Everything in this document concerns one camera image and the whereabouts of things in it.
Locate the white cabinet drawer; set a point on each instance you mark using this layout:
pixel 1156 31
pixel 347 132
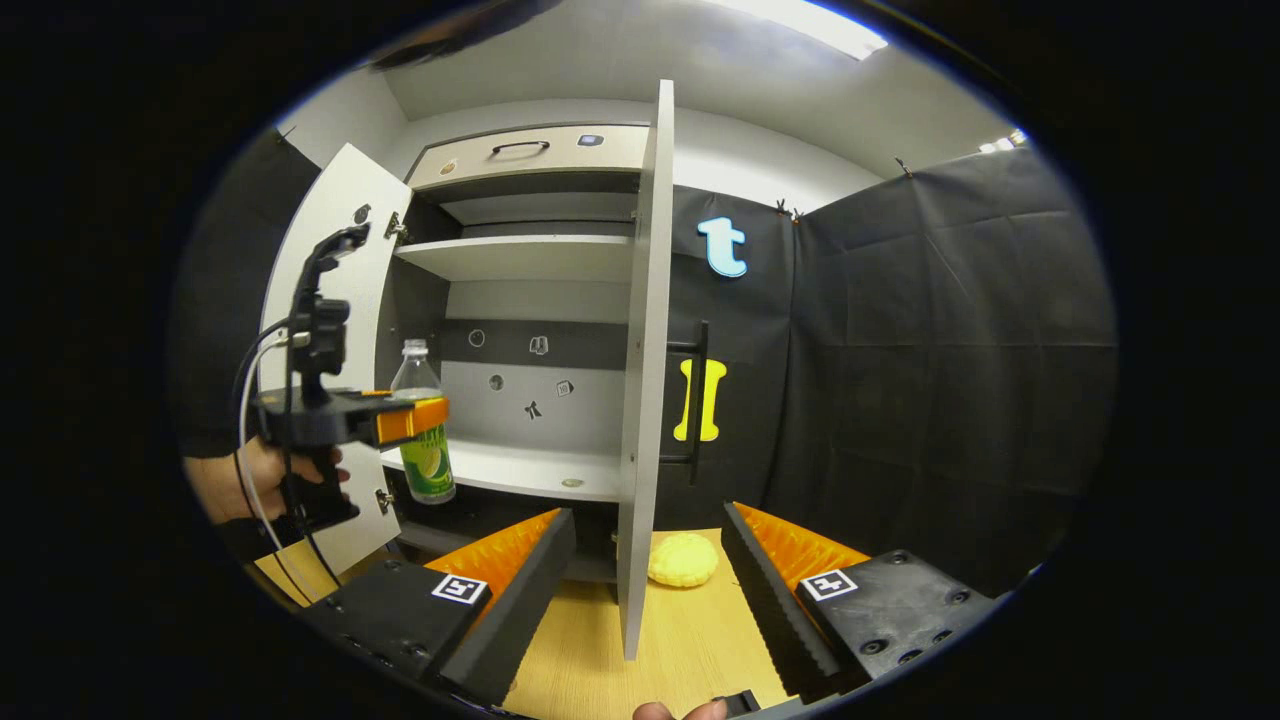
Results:
pixel 590 160

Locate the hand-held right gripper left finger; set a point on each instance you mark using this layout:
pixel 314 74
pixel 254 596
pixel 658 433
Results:
pixel 515 620

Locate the white and grey cabinet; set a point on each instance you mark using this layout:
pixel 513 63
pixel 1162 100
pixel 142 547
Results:
pixel 540 300

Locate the white cabinet door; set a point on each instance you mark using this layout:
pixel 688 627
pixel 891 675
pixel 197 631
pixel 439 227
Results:
pixel 330 190
pixel 645 350

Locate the yellow round bun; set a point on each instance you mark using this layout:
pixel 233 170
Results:
pixel 683 560

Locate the green label plastic bottle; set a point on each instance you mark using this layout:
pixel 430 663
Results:
pixel 428 472

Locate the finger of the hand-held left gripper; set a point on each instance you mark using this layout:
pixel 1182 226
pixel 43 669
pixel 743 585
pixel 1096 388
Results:
pixel 410 420

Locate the black backdrop cloth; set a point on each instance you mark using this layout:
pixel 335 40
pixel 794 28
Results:
pixel 950 350

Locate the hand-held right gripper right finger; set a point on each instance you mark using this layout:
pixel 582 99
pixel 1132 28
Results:
pixel 770 615

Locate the white cabinet shelf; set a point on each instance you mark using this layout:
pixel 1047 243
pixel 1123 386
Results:
pixel 520 258
pixel 520 468

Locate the ceiling light panel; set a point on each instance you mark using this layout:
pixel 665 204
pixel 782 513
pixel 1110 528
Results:
pixel 1003 141
pixel 810 25

